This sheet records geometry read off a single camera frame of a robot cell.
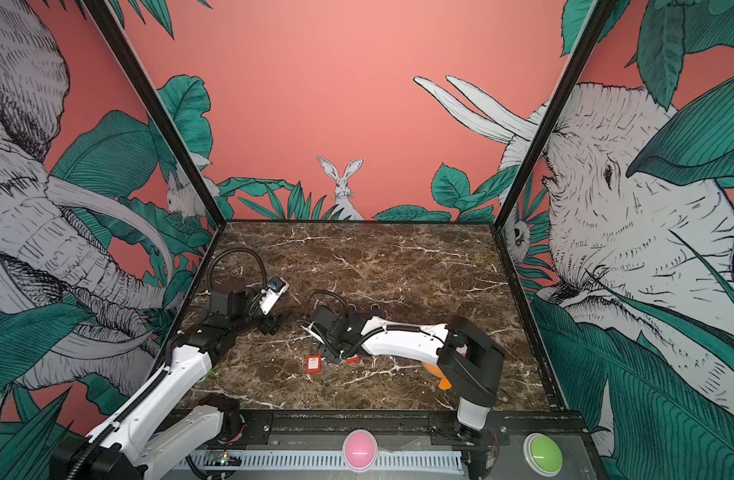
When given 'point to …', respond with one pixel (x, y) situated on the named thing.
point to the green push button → (542, 454)
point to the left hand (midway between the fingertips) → (279, 296)
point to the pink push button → (360, 450)
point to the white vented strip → (313, 460)
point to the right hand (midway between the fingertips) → (326, 339)
